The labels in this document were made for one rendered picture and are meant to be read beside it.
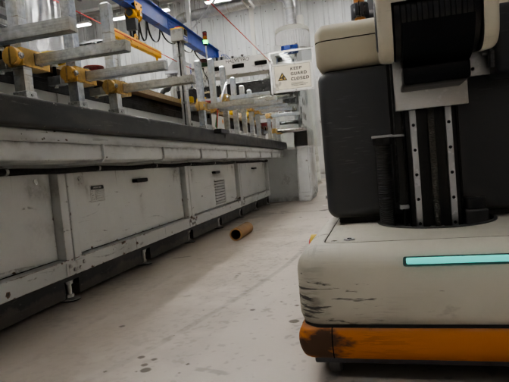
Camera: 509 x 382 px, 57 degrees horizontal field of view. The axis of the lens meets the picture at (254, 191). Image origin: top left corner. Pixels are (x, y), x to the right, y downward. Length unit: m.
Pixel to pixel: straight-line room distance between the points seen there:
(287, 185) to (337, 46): 4.44
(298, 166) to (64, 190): 3.90
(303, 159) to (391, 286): 4.59
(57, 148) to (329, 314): 1.00
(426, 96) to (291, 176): 4.54
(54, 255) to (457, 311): 1.43
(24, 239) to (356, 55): 1.24
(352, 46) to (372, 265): 0.60
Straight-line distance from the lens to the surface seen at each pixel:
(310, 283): 0.97
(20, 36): 1.23
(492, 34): 1.03
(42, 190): 1.88
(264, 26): 12.50
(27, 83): 1.49
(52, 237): 1.91
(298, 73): 5.56
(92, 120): 1.68
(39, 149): 1.52
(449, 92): 1.18
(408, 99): 1.17
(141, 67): 1.63
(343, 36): 1.30
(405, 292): 0.97
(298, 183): 5.51
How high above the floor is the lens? 0.46
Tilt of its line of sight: 3 degrees down
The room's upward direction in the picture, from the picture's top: 5 degrees counter-clockwise
